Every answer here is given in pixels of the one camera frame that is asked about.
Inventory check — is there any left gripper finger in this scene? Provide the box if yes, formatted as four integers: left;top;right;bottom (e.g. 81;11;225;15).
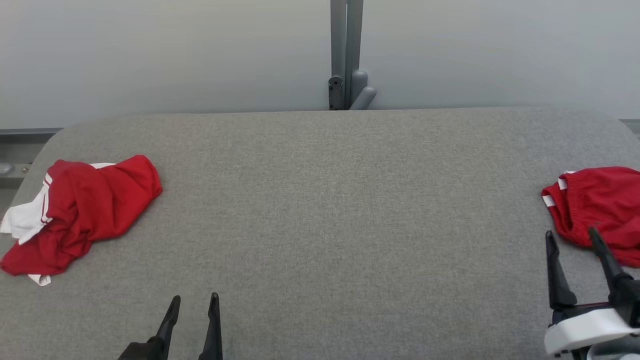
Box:
198;292;224;360
118;295;182;360

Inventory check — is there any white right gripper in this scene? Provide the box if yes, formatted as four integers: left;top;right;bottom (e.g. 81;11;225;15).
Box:
543;226;640;360

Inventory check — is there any red shorts white stripe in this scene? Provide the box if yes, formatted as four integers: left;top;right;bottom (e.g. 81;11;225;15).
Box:
541;166;640;268

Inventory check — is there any red basketball jersey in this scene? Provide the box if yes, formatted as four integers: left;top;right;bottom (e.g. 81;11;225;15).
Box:
0;154;163;287

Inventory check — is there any grey fabric sofa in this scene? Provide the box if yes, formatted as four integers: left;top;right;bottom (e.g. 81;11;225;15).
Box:
0;105;640;360

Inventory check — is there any grey cylindrical tube fitting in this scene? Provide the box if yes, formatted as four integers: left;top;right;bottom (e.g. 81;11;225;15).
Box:
349;70;377;111

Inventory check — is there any dark grey post bracket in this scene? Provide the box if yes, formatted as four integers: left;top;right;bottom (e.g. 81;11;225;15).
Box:
328;75;345;111

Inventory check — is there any grey metal post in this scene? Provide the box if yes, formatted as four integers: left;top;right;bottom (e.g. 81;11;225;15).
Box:
329;0;364;111

